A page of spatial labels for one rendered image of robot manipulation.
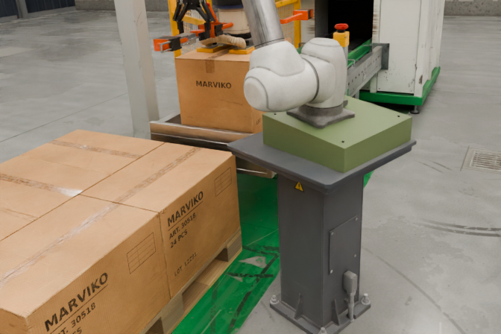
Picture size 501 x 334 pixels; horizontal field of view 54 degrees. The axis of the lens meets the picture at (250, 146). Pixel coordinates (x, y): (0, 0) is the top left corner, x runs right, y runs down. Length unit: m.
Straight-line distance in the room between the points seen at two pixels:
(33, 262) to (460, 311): 1.65
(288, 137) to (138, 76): 1.98
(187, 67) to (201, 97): 0.16
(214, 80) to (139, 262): 0.98
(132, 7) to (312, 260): 2.17
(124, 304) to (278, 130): 0.80
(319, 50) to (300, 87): 0.16
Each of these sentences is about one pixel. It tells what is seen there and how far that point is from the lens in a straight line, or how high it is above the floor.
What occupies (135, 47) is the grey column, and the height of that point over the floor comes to 0.84.
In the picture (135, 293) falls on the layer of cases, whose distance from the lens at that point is 1.85.
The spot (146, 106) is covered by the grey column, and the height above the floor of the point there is 0.43.
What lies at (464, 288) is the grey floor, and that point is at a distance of 2.41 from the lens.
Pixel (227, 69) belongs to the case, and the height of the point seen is 0.90.
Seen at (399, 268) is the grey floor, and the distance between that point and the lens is 2.46.
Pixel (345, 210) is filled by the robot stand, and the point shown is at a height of 0.50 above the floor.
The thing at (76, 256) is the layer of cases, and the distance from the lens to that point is 1.68.
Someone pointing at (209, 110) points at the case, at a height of 0.69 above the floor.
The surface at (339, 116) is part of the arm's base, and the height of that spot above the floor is 0.87.
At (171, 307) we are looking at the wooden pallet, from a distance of 2.07.
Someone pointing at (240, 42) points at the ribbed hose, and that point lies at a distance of 2.41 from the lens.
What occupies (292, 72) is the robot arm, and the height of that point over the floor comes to 1.06.
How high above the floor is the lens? 1.42
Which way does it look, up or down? 22 degrees down
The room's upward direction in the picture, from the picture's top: 3 degrees counter-clockwise
